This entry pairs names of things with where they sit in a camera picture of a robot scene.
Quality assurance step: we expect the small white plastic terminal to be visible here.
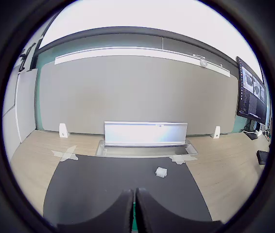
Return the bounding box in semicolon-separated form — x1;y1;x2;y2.
155;166;168;179

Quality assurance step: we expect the dark grey mat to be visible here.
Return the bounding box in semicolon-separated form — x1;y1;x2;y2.
42;154;212;225

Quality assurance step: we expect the black keyboard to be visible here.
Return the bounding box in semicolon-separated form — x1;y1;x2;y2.
256;150;270;165

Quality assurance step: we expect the grey partition panel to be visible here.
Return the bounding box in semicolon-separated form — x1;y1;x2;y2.
39;55;240;135

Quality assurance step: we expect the white side partition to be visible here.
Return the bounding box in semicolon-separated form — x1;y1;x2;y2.
15;68;39;144

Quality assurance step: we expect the black computer monitor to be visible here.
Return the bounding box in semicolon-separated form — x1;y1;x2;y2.
236;56;267;125

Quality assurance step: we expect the silver cable duct box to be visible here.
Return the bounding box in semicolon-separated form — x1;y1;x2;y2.
95;139;199;157

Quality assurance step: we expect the silver cable duct lid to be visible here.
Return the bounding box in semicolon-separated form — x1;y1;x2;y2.
104;121;189;148

